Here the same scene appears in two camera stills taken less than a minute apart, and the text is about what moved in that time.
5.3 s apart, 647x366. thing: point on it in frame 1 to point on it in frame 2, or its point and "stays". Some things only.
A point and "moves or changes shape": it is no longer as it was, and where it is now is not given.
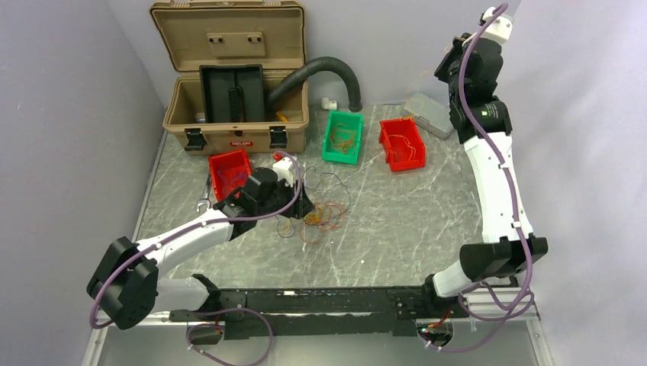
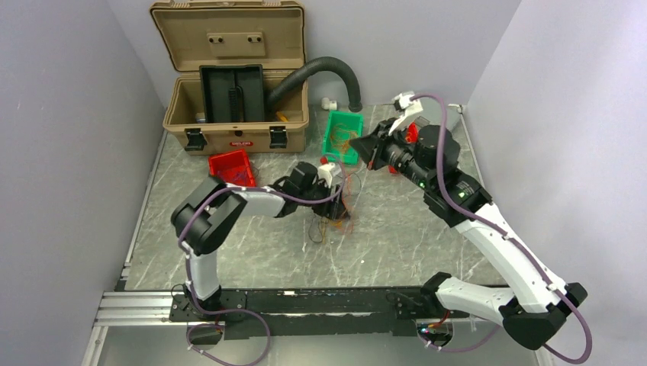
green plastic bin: [342, 137] stays
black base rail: [265, 313] stays
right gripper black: [458, 49] to [371, 146]
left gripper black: [304, 207] to [335, 210]
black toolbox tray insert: [233, 93] stays
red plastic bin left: [229, 171] stays
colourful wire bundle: [323, 214] moves or changes shape
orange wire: [342, 138] stays
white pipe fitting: [327, 104] stays
